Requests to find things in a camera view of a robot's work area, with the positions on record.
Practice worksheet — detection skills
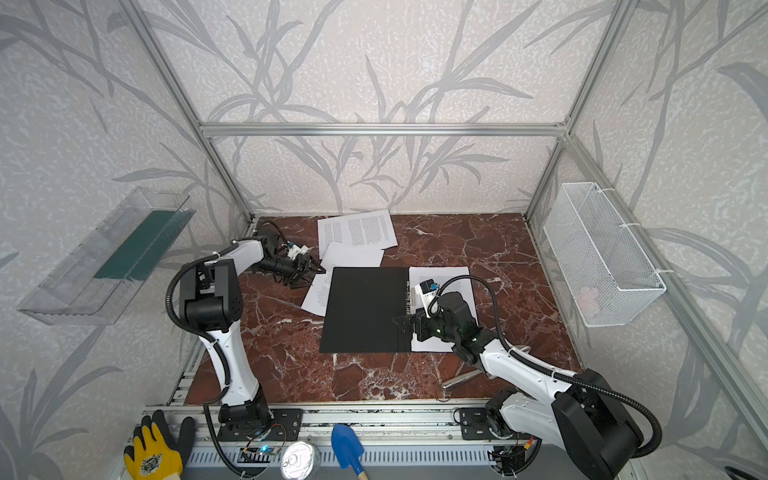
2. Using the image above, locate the teal folder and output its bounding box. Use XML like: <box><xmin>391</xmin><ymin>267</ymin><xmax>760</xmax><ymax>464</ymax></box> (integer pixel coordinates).
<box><xmin>317</xmin><ymin>265</ymin><xmax>481</xmax><ymax>355</ymax></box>

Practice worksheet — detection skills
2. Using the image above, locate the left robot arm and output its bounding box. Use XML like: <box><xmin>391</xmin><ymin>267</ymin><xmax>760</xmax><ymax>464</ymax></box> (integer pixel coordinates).
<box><xmin>165</xmin><ymin>220</ymin><xmax>326</xmax><ymax>438</ymax></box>

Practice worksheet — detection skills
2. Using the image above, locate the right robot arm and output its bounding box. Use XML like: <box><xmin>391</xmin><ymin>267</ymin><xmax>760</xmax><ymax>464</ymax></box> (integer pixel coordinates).
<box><xmin>392</xmin><ymin>280</ymin><xmax>663</xmax><ymax>479</ymax></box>

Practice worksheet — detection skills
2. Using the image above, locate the blue trowel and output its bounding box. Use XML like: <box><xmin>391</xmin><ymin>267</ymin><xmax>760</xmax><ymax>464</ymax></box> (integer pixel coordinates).
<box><xmin>331</xmin><ymin>424</ymin><xmax>369</xmax><ymax>480</ymax></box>

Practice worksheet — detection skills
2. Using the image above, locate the silver round can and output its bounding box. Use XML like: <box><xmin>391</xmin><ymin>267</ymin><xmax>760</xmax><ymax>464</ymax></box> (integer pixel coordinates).
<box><xmin>280</xmin><ymin>441</ymin><xmax>320</xmax><ymax>480</ymax></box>

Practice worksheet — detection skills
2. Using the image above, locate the green circuit board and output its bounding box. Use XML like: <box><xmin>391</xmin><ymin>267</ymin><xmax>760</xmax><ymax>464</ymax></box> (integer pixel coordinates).
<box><xmin>237</xmin><ymin>444</ymin><xmax>283</xmax><ymax>465</ymax></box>

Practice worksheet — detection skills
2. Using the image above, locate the yellow black glove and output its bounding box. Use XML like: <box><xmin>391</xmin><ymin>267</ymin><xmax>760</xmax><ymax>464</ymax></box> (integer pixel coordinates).
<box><xmin>123</xmin><ymin>410</ymin><xmax>196</xmax><ymax>480</ymax></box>

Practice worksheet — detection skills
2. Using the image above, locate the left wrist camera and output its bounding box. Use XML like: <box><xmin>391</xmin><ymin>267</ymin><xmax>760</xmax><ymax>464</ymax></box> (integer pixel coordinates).
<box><xmin>286</xmin><ymin>242</ymin><xmax>310</xmax><ymax>261</ymax></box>

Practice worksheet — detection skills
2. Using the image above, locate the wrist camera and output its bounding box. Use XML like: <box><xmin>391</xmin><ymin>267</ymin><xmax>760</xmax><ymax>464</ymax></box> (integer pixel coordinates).
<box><xmin>412</xmin><ymin>279</ymin><xmax>440</xmax><ymax>318</ymax></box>
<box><xmin>286</xmin><ymin>242</ymin><xmax>310</xmax><ymax>261</ymax></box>

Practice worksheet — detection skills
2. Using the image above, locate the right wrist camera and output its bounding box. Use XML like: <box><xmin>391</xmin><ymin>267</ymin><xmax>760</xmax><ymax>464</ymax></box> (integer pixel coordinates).
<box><xmin>412</xmin><ymin>279</ymin><xmax>440</xmax><ymax>318</ymax></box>

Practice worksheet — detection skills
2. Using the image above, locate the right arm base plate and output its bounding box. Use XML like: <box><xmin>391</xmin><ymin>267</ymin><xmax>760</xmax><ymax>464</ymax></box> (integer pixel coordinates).
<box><xmin>454</xmin><ymin>407</ymin><xmax>497</xmax><ymax>441</ymax></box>

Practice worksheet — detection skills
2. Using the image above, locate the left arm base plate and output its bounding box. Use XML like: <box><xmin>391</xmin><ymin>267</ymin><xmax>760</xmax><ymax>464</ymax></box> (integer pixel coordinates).
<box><xmin>217</xmin><ymin>408</ymin><xmax>304</xmax><ymax>442</ymax></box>

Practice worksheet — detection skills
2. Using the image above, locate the white wire basket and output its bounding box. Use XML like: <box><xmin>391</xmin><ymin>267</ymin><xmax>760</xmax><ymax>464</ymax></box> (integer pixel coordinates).
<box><xmin>543</xmin><ymin>182</ymin><xmax>666</xmax><ymax>328</ymax></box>

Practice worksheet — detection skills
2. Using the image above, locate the clear plastic wall tray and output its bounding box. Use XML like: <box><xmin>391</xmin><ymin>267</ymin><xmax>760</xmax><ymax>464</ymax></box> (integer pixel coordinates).
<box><xmin>18</xmin><ymin>187</ymin><xmax>196</xmax><ymax>326</ymax></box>

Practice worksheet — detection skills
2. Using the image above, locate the aluminium frame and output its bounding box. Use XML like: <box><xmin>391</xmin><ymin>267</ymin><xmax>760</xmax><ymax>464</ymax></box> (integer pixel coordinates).
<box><xmin>118</xmin><ymin>1</ymin><xmax>767</xmax><ymax>448</ymax></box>

